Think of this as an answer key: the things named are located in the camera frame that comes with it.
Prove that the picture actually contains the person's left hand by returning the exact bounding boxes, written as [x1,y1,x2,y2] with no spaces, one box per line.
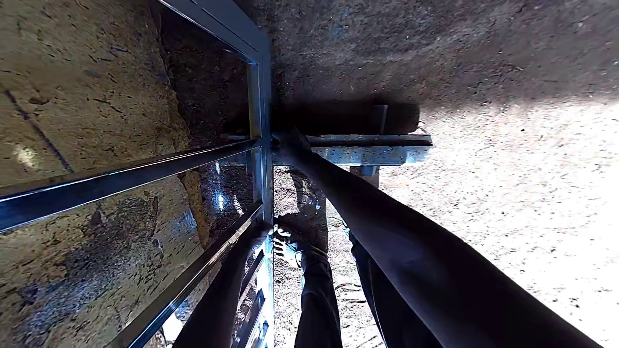
[246,221,274,252]

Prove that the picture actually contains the person's right hand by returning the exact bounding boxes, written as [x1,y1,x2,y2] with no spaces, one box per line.
[272,128,313,167]

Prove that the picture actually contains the grey metal frame with bars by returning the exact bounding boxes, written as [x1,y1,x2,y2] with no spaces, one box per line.
[0,0,275,348]

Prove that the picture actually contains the person's right forearm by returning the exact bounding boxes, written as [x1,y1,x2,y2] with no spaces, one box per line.
[294,149,603,348]

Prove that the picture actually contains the long metal beam stand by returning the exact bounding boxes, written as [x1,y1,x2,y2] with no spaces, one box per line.
[221,104,433,188]

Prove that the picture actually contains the person's legs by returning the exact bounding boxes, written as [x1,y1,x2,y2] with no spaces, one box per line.
[273,223,444,348]

